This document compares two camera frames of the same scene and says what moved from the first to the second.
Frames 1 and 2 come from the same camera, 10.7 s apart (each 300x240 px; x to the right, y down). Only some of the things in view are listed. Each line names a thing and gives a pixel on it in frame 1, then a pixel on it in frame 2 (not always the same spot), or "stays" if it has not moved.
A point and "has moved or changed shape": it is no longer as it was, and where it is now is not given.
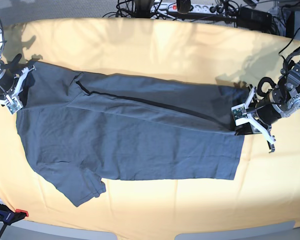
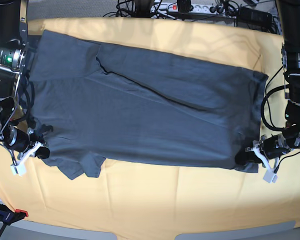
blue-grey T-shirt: x=80 y=128 has moved or changed shape
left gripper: x=5 y=82 -> x=17 y=139
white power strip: x=172 y=8 stays
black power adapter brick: x=250 y=17 stays
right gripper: x=268 y=113 -> x=272 y=147
